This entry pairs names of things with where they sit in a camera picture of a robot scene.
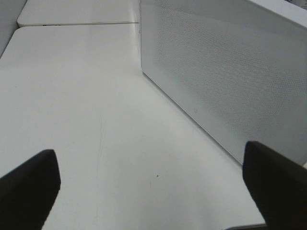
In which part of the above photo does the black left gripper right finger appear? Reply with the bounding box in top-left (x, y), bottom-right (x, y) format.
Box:
top-left (242, 141), bottom-right (307, 230)

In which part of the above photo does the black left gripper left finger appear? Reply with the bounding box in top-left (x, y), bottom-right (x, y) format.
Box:
top-left (0, 149), bottom-right (61, 230)

